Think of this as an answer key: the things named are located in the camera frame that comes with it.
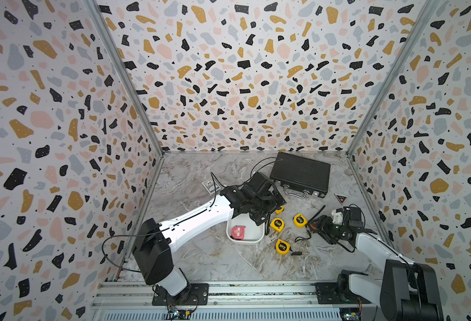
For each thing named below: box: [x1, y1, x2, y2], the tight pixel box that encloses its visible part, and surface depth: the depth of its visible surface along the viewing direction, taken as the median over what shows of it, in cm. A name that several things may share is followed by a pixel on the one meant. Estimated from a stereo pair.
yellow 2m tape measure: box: [274, 238, 292, 255], surface depth 85 cm
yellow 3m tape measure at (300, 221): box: [293, 213, 309, 229], surface depth 94 cm
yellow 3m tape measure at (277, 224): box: [269, 217, 286, 233], surface depth 92 cm
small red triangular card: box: [333, 193, 348, 206], surface depth 105 cm
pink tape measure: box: [230, 225, 246, 241], surface depth 89 cm
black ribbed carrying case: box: [269, 151, 332, 199], surface depth 106 cm
